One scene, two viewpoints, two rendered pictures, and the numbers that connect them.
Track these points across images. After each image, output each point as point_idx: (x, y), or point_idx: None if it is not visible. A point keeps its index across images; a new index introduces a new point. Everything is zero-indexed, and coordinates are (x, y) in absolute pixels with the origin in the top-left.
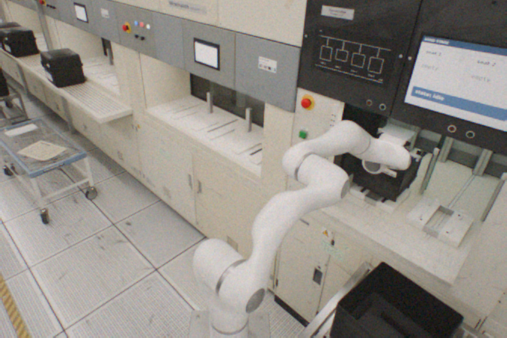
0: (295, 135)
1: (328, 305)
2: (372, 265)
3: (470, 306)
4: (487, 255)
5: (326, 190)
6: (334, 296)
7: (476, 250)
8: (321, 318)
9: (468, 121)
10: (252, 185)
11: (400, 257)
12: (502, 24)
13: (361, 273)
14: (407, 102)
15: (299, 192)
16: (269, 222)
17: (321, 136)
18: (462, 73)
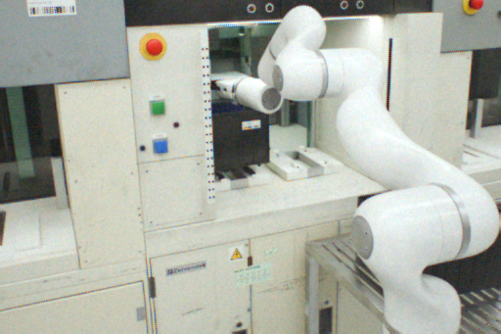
0: (140, 118)
1: (362, 291)
2: (315, 240)
3: None
4: (414, 120)
5: (383, 68)
6: (350, 281)
7: (406, 122)
8: (382, 304)
9: None
10: (60, 286)
11: (338, 202)
12: None
13: (324, 251)
14: None
15: (369, 82)
16: (394, 126)
17: (300, 27)
18: None
